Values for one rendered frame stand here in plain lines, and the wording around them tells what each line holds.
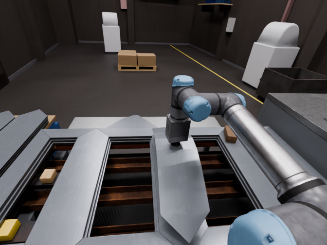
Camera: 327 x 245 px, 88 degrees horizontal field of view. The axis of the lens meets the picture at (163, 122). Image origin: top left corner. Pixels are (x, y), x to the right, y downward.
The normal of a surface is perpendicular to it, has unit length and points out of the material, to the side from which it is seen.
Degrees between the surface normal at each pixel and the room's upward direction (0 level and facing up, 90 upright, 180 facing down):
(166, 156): 16
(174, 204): 27
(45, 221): 0
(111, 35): 90
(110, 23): 80
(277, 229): 9
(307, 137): 90
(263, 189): 0
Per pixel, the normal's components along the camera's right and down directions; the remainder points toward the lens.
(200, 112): 0.28, 0.54
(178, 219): 0.11, -0.48
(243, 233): -0.96, -0.07
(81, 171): 0.06, -0.84
